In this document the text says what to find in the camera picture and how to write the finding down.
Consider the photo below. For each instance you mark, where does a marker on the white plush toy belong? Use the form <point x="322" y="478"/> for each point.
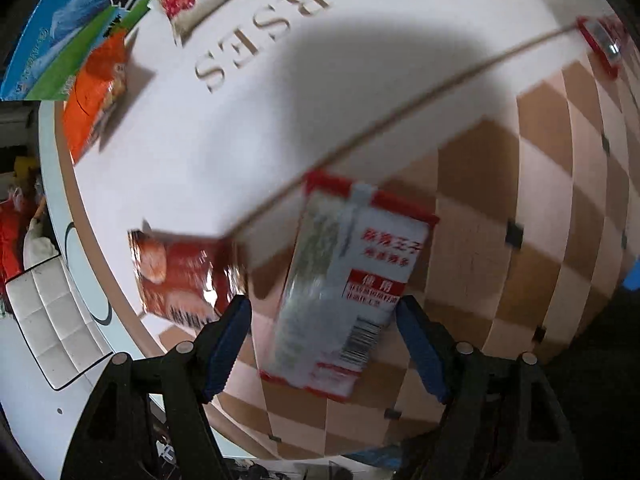
<point x="37" y="242"/>

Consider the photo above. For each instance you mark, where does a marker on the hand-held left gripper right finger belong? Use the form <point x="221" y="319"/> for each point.
<point x="422" y="355"/>

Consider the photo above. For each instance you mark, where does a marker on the yellow bag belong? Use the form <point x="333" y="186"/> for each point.
<point x="25" y="166"/>

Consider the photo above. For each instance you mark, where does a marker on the red cloth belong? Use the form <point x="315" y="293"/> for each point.
<point x="10" y="240"/>

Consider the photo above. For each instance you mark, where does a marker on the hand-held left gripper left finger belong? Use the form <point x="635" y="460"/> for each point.
<point x="227" y="355"/>

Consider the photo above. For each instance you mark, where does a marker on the white padded chair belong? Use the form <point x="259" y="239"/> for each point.
<point x="50" y="320"/>

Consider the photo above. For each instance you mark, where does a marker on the cardboard box blue printed outside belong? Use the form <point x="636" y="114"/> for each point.
<point x="60" y="30"/>

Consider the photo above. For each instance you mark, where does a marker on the orange snack packet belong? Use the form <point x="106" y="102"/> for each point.
<point x="95" y="100"/>

